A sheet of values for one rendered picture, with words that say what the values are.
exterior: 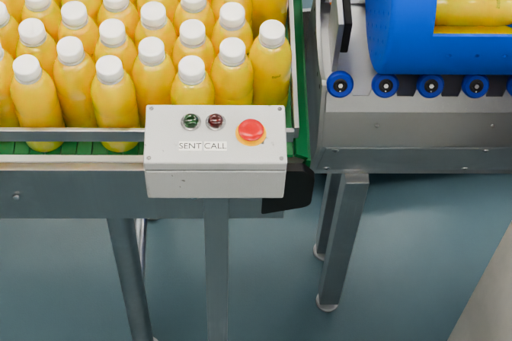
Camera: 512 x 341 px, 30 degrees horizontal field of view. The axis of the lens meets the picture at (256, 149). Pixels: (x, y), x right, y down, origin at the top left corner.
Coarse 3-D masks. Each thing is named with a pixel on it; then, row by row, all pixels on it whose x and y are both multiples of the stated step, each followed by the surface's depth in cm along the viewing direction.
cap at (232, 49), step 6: (222, 42) 145; (228, 42) 145; (234, 42) 145; (240, 42) 145; (222, 48) 144; (228, 48) 144; (234, 48) 144; (240, 48) 144; (222, 54) 144; (228, 54) 143; (234, 54) 143; (240, 54) 143; (228, 60) 144; (234, 60) 144; (240, 60) 145
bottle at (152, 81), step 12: (168, 60) 147; (132, 72) 148; (144, 72) 145; (156, 72) 145; (168, 72) 147; (144, 84) 147; (156, 84) 147; (168, 84) 148; (144, 96) 149; (156, 96) 149; (168, 96) 150; (144, 108) 152; (144, 120) 156
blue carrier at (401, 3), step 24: (384, 0) 146; (408, 0) 139; (432, 0) 139; (384, 24) 146; (408, 24) 140; (432, 24) 140; (384, 48) 146; (408, 48) 143; (432, 48) 143; (456, 48) 143; (480, 48) 144; (504, 48) 144; (384, 72) 151; (408, 72) 151; (432, 72) 151; (456, 72) 151; (480, 72) 151; (504, 72) 151
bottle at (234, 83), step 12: (216, 60) 147; (216, 72) 147; (228, 72) 146; (240, 72) 146; (252, 72) 148; (216, 84) 148; (228, 84) 147; (240, 84) 147; (252, 84) 150; (216, 96) 151; (228, 96) 149; (240, 96) 150; (252, 96) 154
